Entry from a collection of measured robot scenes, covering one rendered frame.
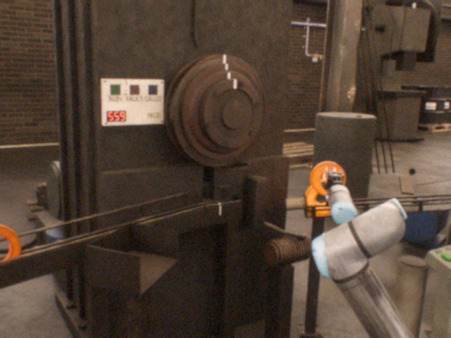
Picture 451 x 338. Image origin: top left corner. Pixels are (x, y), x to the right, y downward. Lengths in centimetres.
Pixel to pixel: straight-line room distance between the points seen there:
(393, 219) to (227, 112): 82
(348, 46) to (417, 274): 439
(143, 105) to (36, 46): 604
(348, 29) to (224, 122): 443
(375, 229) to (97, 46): 121
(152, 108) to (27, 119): 604
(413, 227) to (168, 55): 246
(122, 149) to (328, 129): 296
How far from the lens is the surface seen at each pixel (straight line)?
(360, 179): 473
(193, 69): 189
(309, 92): 1066
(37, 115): 795
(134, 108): 194
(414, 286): 216
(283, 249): 215
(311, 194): 226
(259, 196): 216
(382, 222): 134
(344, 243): 133
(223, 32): 215
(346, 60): 617
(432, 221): 379
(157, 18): 200
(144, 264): 172
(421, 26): 1000
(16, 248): 181
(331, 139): 461
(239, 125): 192
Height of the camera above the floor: 130
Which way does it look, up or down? 13 degrees down
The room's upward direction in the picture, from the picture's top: 2 degrees clockwise
